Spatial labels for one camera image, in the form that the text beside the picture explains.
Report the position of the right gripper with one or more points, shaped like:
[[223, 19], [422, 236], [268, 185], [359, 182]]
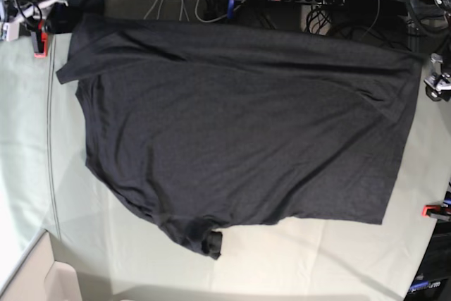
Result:
[[35, 9]]

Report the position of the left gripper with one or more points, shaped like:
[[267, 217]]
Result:
[[438, 80]]

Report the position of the black t-shirt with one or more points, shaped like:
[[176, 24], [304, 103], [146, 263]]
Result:
[[200, 127]]

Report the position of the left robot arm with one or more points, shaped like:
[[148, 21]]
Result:
[[444, 5]]

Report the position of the red clamp top left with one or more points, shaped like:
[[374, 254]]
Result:
[[39, 44]]

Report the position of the red clamp right edge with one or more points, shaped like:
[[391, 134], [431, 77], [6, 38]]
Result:
[[438, 212]]

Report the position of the green table cloth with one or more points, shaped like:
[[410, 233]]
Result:
[[46, 189]]

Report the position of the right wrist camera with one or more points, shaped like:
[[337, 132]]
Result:
[[10, 31]]

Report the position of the blue clamp handle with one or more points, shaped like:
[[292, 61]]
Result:
[[230, 9]]

